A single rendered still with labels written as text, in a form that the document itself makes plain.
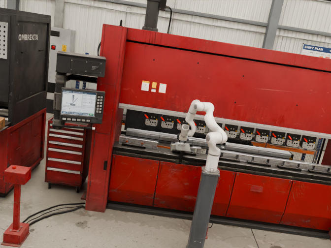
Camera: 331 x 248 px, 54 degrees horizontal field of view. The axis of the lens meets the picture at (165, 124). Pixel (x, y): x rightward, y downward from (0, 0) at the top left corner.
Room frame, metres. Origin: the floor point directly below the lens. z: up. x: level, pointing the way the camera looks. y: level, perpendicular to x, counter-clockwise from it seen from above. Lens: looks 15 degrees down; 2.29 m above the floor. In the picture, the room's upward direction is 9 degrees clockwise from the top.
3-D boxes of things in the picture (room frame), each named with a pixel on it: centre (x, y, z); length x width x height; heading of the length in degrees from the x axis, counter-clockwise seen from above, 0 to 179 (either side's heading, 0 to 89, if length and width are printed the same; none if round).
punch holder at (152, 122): (3.96, 0.18, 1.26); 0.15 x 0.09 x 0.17; 92
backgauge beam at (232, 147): (4.29, -0.64, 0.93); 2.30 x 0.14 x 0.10; 92
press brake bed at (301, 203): (3.95, -0.90, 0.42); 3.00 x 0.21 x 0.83; 92
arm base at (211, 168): (3.19, -0.54, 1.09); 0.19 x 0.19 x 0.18
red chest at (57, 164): (4.28, 1.26, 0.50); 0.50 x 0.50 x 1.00; 2
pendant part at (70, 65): (3.51, 0.99, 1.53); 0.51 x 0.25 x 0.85; 106
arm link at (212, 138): (3.17, -0.51, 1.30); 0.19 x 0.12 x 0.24; 122
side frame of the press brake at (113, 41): (4.12, 0.73, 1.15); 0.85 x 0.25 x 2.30; 2
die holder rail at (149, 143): (3.96, 0.30, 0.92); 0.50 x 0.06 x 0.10; 92
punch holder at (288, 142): (4.02, -1.62, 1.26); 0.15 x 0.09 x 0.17; 92
